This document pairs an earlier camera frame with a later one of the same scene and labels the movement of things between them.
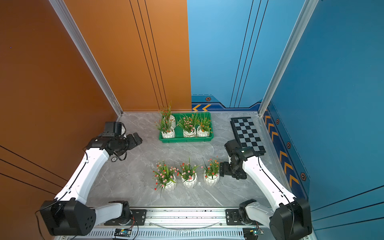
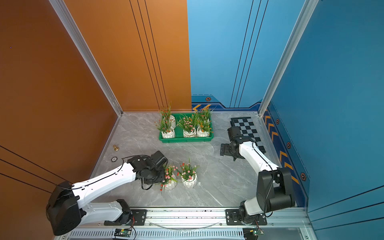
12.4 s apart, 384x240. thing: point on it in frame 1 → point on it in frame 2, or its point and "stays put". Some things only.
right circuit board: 252,233 stays put
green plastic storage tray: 186,127 stays put
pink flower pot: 188,123 stays put
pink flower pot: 188,173 stays put
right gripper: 223,170 → 226,150
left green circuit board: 123,232 stays put
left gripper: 133,142 → 152,182
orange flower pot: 211,172 → 204,130
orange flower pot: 204,128 → 204,115
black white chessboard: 247,134 stays put
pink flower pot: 165,176 stays put
